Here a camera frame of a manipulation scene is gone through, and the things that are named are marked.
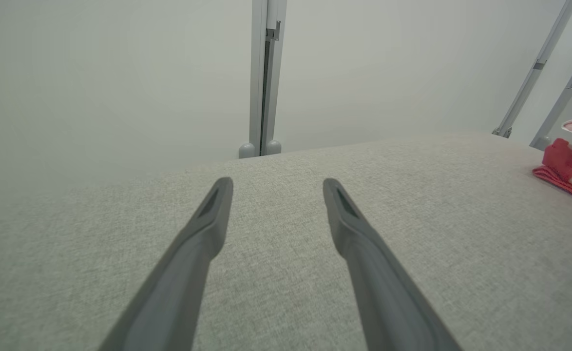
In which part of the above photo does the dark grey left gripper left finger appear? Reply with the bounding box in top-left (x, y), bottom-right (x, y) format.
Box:
top-left (98, 176), bottom-right (234, 351)

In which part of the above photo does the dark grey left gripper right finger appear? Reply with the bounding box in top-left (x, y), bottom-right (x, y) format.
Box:
top-left (322, 177), bottom-right (462, 351)

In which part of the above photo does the red Bulls basketball jersey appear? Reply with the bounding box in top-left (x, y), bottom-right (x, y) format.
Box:
top-left (532, 138), bottom-right (572, 209)

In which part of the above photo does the grey fabric padded platform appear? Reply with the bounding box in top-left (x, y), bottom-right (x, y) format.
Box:
top-left (0, 131), bottom-right (572, 351)

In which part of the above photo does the grey aluminium partition post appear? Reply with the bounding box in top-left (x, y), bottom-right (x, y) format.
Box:
top-left (530, 34), bottom-right (572, 151)
top-left (492, 0), bottom-right (572, 138)
top-left (239, 0), bottom-right (287, 159)

